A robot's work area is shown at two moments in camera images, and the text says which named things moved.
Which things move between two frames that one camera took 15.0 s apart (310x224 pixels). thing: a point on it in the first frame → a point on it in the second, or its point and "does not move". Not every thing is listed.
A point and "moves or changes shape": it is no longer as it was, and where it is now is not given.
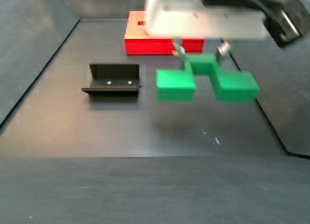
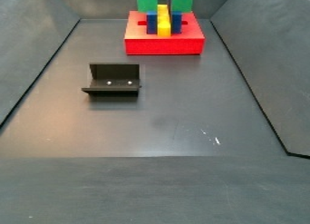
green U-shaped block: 175,83 moves or changes shape
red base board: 140,43 does not move
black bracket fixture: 112,81 does not move
